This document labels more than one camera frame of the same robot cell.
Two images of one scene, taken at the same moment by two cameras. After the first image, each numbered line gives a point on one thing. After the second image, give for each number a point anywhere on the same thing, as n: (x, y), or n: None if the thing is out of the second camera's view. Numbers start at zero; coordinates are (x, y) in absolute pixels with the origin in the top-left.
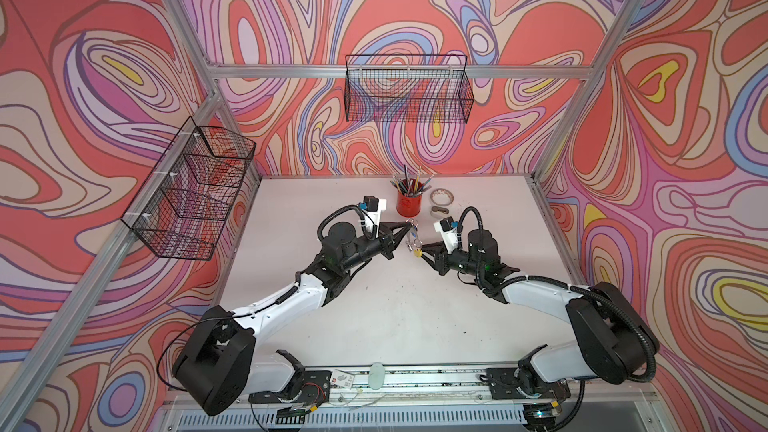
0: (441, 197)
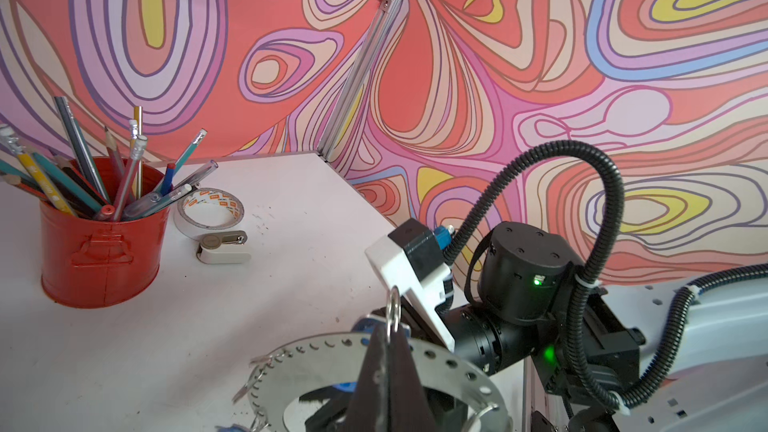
0: (207, 195)
